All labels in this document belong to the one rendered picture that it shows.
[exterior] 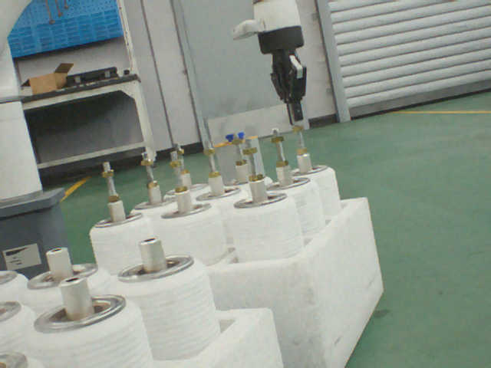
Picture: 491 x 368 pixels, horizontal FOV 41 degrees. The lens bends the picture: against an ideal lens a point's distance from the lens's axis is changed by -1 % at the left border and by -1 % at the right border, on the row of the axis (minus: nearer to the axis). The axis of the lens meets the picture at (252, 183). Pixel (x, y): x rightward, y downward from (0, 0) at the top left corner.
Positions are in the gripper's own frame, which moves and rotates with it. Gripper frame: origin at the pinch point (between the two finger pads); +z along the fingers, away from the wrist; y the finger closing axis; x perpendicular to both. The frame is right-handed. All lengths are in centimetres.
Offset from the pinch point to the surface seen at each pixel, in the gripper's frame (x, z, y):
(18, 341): 46, 12, -49
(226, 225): 17.1, 14.6, -7.0
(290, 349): 16.2, 29.0, -26.8
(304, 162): 0.5, 8.5, -1.0
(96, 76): 4, -46, 447
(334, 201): -2.5, 15.6, -4.0
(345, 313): 5.1, 29.1, -19.8
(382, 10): -264, -59, 459
